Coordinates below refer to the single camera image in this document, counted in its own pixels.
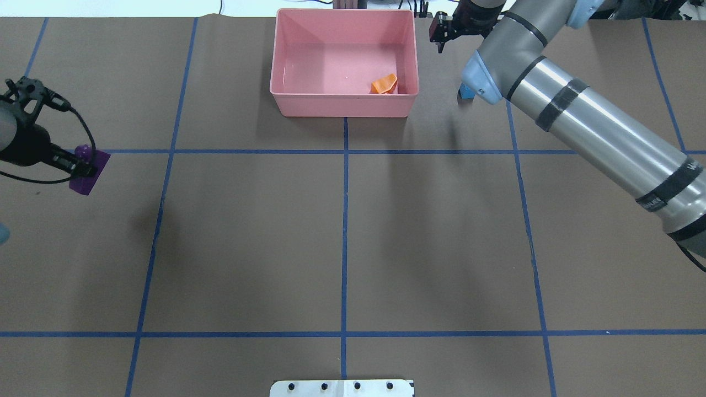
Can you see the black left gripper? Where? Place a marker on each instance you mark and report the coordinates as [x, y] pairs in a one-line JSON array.
[[31, 144]]

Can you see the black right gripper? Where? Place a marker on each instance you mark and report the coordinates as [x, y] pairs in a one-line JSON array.
[[475, 16]]

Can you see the purple toy block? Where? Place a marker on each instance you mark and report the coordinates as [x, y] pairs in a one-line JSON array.
[[92, 164]]

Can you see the small blue toy block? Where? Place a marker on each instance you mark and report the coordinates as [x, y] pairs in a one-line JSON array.
[[464, 92]]

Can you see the orange toy block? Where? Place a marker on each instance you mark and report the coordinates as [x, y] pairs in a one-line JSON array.
[[384, 85]]

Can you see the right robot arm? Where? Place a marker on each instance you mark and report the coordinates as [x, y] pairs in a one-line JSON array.
[[510, 65]]

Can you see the pink plastic box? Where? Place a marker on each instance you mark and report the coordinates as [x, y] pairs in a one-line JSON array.
[[324, 60]]

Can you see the white mounting plate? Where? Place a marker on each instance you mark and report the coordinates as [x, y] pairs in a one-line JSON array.
[[343, 387]]

